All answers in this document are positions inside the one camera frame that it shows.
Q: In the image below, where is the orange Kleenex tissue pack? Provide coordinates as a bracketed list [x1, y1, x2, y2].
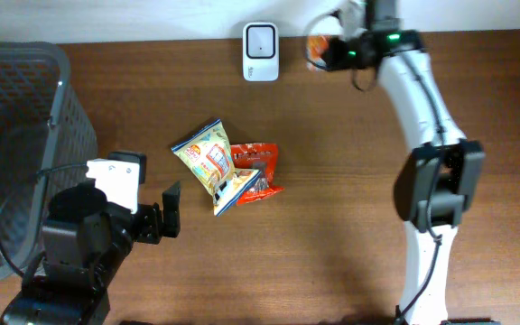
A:
[305, 34, 331, 71]

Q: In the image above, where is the yellow snack bag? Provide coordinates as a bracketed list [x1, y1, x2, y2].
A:
[171, 118, 260, 217]

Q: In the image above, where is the red snack bag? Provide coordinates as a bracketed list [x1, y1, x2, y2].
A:
[231, 143, 284, 205]

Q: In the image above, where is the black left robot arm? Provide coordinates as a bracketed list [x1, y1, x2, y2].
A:
[0, 151, 181, 324]

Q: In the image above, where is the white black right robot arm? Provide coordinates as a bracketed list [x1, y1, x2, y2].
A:
[320, 1, 486, 324]

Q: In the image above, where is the white barcode scanner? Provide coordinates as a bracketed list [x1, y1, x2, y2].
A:
[242, 22, 280, 82]

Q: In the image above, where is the grey plastic mesh basket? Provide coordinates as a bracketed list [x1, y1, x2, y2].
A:
[0, 42, 98, 281]

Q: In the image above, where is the black right camera cable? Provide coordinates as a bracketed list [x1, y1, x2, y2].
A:
[303, 11, 450, 325]

